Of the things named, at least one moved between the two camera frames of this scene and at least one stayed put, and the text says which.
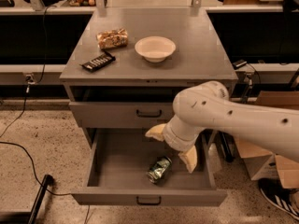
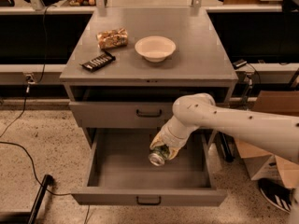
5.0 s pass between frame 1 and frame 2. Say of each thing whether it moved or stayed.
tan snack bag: stayed
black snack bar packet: stayed
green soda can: moved
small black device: stayed
